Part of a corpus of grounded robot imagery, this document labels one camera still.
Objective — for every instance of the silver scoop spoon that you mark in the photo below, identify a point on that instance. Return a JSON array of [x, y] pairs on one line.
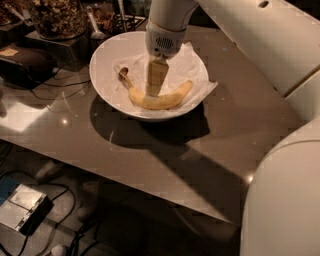
[[96, 34]]

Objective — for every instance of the grey metal box on floor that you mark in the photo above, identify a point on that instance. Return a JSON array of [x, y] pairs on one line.
[[23, 209]]

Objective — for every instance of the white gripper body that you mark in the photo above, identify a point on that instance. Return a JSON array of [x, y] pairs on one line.
[[162, 44]]

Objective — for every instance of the dark metal stand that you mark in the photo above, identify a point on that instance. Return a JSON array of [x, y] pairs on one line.
[[71, 54]]

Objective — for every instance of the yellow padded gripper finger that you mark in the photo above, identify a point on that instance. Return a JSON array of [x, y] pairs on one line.
[[157, 70]]

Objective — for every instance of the white paper napkin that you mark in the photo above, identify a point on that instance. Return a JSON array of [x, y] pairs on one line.
[[186, 65]]

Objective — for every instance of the black wire basket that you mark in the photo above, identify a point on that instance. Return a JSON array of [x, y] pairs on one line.
[[129, 24]]

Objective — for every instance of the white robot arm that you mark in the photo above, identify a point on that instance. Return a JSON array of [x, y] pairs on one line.
[[281, 215]]

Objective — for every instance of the blue box on floor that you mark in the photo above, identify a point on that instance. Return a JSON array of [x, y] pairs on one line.
[[7, 187]]

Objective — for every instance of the black device with label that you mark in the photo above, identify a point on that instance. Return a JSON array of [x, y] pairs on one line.
[[25, 67]]

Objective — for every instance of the yellow banana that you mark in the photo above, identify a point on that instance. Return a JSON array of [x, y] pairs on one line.
[[162, 102]]

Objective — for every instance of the glass jar of nuts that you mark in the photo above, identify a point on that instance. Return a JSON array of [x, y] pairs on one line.
[[57, 19]]

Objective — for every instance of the white bowl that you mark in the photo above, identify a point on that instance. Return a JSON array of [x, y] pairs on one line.
[[101, 65]]

